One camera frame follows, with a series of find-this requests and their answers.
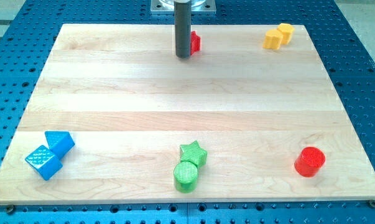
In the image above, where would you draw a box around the green star block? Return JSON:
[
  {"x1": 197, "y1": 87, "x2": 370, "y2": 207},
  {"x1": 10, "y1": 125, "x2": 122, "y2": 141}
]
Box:
[{"x1": 180, "y1": 141, "x2": 208, "y2": 169}]

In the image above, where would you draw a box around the red star block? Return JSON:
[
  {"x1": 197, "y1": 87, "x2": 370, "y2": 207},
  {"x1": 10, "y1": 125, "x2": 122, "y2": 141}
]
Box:
[{"x1": 190, "y1": 30, "x2": 201, "y2": 55}]

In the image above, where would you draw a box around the green cylinder block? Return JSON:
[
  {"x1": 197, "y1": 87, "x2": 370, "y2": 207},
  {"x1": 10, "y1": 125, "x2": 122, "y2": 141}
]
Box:
[{"x1": 174, "y1": 161, "x2": 198, "y2": 193}]

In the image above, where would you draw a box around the wooden board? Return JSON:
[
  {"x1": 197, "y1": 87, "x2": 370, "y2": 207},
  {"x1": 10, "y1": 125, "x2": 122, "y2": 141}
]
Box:
[{"x1": 0, "y1": 24, "x2": 375, "y2": 205}]

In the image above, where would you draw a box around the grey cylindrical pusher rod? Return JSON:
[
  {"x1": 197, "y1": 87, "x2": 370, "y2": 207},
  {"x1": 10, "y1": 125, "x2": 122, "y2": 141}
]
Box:
[{"x1": 174, "y1": 0, "x2": 192, "y2": 58}]

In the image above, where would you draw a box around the silver robot mounting plate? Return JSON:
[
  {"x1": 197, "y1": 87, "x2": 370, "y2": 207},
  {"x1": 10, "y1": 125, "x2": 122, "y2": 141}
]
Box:
[{"x1": 150, "y1": 0, "x2": 216, "y2": 15}]

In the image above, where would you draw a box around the yellow heart block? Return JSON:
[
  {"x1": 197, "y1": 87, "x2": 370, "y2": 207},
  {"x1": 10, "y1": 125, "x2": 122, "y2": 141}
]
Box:
[{"x1": 262, "y1": 29, "x2": 283, "y2": 50}]

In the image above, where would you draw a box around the yellow hexagon block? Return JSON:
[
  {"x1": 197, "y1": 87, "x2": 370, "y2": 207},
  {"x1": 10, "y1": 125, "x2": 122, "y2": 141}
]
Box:
[{"x1": 277, "y1": 23, "x2": 295, "y2": 45}]

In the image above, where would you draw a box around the blue triangle block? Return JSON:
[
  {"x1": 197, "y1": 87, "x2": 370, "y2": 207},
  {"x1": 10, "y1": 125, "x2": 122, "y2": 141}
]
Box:
[{"x1": 45, "y1": 131, "x2": 75, "y2": 159}]

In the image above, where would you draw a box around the red cylinder block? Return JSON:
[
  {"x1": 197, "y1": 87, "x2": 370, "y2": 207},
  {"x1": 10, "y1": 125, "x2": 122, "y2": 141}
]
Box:
[{"x1": 294, "y1": 147, "x2": 326, "y2": 177}]

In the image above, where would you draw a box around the blue cube block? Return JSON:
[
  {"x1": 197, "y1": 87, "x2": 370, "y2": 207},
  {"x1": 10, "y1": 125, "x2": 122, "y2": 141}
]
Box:
[{"x1": 25, "y1": 145, "x2": 63, "y2": 180}]

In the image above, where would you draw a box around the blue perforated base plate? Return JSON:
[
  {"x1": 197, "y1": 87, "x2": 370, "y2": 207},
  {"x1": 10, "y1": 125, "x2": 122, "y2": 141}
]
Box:
[{"x1": 0, "y1": 1, "x2": 375, "y2": 223}]

